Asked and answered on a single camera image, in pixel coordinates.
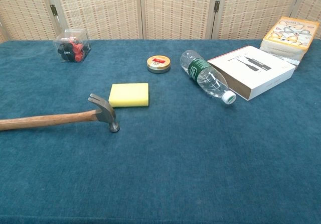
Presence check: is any clear box of caps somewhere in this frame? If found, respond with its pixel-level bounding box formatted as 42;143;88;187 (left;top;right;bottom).
53;29;92;63

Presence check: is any woven folding screen panel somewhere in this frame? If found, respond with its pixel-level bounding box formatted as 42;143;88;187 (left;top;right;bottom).
0;0;60;43
212;0;305;40
45;0;145;40
290;0;321;28
139;0;221;40

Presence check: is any round gold tin red label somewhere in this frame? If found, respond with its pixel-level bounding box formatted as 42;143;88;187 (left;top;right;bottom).
146;55;172;74

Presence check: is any blue tablecloth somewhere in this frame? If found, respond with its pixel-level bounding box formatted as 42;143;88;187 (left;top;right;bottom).
0;39;321;224

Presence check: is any cartoon print tissue pack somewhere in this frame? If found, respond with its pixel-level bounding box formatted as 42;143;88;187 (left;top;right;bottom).
259;16;320;70

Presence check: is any wooden handle claw hammer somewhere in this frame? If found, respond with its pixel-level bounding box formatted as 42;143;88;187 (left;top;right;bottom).
0;93;120;133

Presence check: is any flat white cardboard box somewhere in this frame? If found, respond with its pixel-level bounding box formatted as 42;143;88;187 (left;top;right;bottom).
207;45;296;101

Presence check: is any clear water bottle green label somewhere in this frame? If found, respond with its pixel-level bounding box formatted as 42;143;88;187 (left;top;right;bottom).
180;49;237;105

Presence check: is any yellow sponge block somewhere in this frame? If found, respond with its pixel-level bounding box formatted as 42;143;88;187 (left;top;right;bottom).
108;82;149;108

